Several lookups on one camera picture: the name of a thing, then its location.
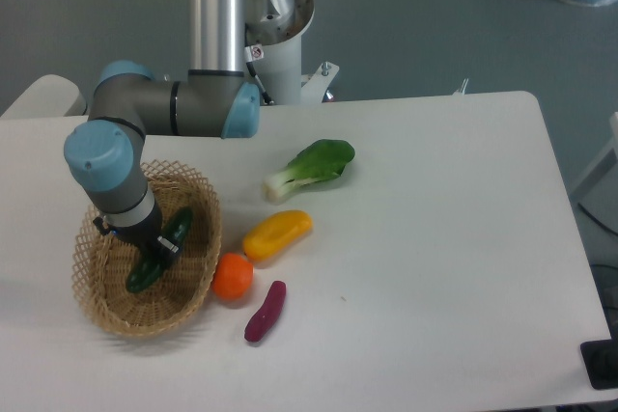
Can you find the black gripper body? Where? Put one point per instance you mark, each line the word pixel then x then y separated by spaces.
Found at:
pixel 140 235

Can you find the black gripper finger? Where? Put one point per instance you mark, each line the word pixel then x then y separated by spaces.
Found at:
pixel 162 250

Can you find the dark green cucumber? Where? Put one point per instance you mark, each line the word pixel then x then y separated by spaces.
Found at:
pixel 147 271

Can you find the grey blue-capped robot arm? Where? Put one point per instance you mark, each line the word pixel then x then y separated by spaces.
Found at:
pixel 104 153

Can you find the woven wicker basket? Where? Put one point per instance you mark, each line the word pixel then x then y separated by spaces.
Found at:
pixel 101 264

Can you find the orange fruit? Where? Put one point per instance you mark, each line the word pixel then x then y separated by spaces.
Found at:
pixel 233 277

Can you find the yellow mango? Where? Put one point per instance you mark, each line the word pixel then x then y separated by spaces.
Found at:
pixel 276 233

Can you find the purple sweet potato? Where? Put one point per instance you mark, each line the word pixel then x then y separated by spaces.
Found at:
pixel 268 314

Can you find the white chair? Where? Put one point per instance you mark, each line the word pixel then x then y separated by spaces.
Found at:
pixel 50 96

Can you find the green bok choy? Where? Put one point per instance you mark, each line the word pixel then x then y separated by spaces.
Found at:
pixel 324 160

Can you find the black device at table edge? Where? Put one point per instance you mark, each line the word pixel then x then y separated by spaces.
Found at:
pixel 600 360

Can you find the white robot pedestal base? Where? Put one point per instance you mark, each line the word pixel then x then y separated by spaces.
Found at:
pixel 282 45

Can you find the white furniture frame right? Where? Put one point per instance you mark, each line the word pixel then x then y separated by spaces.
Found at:
pixel 601 164

